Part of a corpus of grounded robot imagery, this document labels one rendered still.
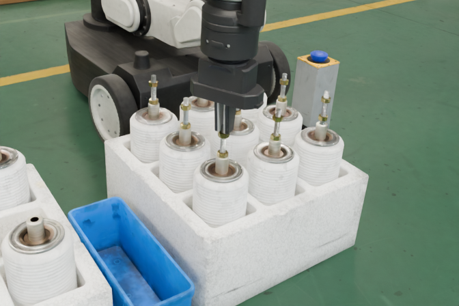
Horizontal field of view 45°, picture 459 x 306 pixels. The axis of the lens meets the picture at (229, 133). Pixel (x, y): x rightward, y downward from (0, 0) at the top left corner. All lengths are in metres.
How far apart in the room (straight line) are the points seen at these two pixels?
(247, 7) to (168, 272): 0.48
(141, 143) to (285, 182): 0.30
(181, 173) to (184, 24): 0.50
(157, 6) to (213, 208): 0.80
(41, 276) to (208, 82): 0.37
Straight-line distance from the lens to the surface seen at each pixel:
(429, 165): 1.60
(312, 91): 1.29
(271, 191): 1.01
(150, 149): 1.11
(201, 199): 0.95
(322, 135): 1.08
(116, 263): 1.15
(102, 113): 1.52
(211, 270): 0.96
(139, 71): 1.45
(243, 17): 0.79
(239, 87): 0.84
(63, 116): 1.70
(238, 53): 0.82
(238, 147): 1.07
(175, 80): 1.47
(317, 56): 1.28
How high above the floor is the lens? 0.77
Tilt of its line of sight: 29 degrees down
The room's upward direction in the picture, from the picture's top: 4 degrees clockwise
